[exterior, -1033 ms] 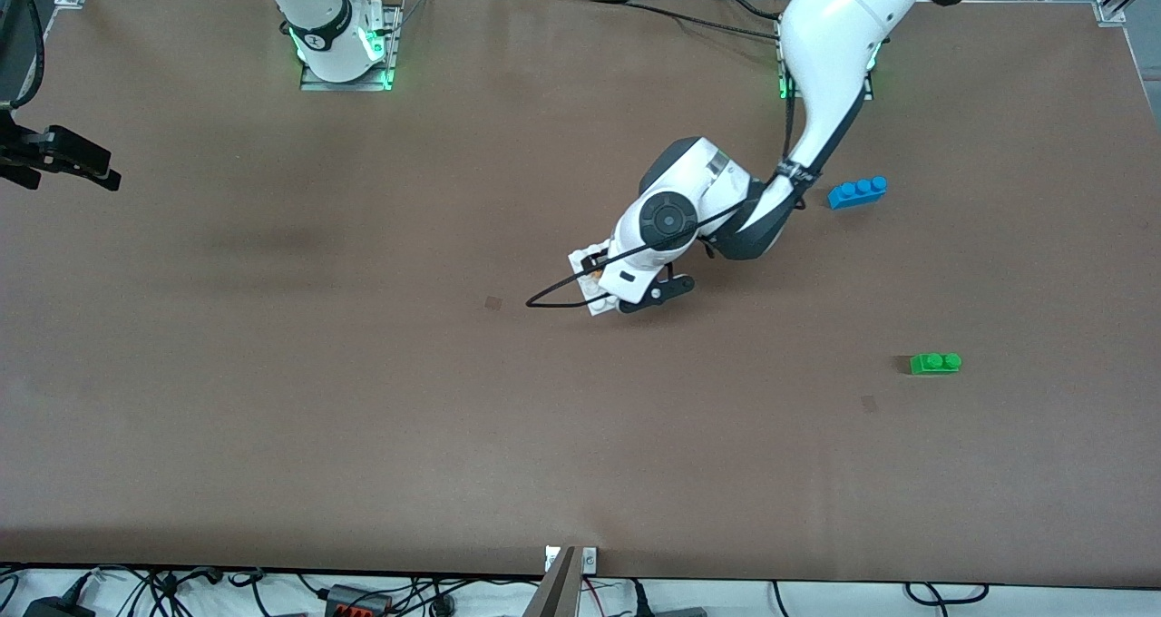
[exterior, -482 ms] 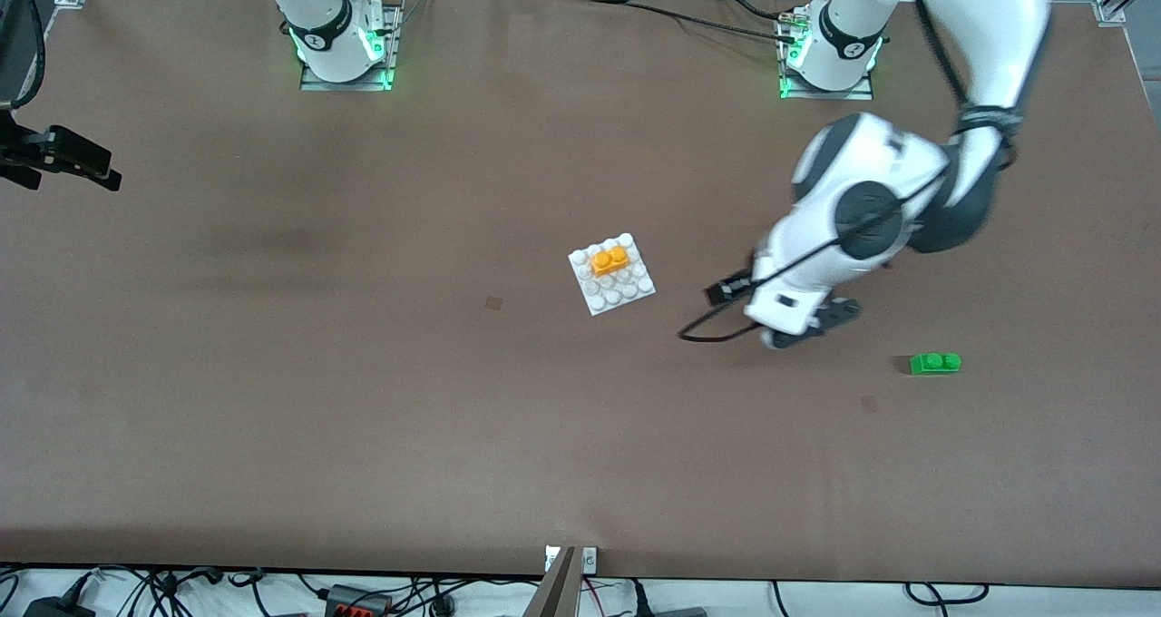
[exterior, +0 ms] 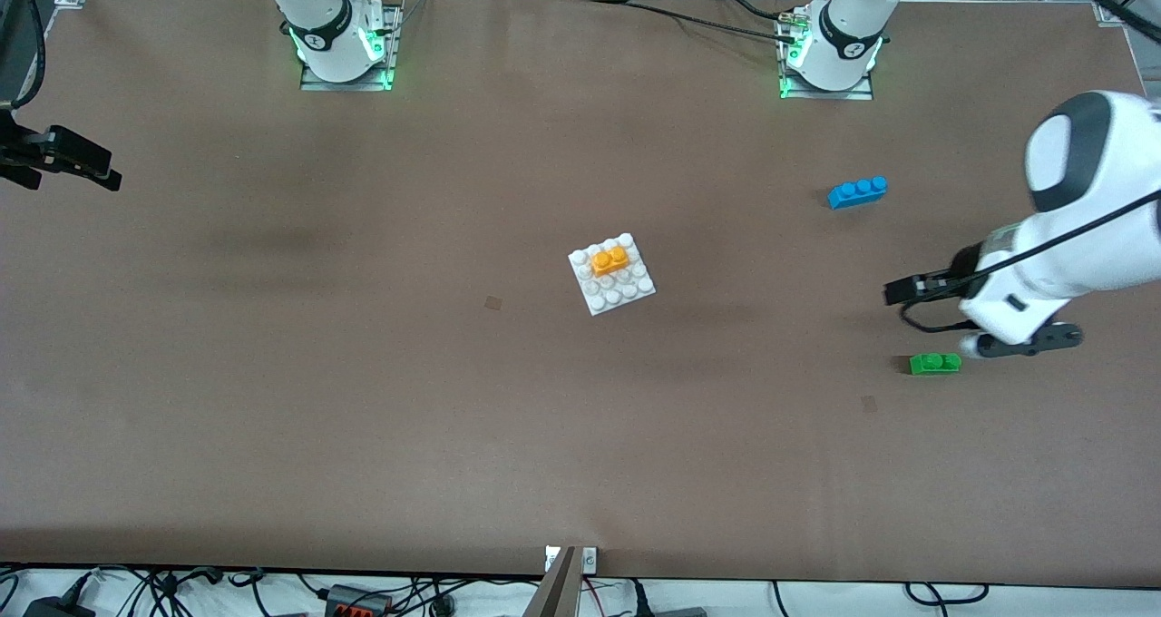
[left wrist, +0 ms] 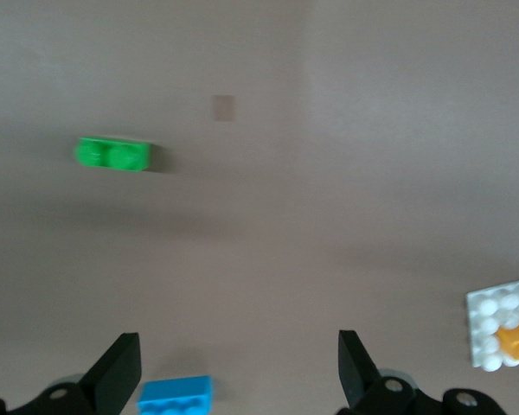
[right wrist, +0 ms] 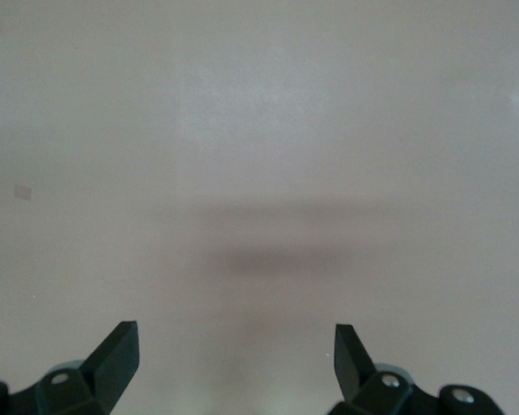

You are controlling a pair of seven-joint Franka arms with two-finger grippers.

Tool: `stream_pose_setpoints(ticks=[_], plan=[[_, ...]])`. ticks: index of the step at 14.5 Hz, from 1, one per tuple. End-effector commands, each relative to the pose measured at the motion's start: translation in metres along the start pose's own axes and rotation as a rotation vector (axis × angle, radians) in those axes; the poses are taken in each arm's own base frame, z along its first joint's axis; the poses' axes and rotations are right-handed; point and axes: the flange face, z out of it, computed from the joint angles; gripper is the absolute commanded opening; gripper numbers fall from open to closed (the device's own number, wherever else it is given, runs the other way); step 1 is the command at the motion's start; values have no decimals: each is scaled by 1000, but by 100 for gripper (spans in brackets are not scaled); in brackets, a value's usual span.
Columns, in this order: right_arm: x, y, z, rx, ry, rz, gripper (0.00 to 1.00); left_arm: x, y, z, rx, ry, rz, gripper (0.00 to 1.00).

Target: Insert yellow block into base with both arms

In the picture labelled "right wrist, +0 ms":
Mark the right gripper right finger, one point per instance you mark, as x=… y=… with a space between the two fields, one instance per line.
x=356 y=365

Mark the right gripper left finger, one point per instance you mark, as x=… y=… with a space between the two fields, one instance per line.
x=110 y=367

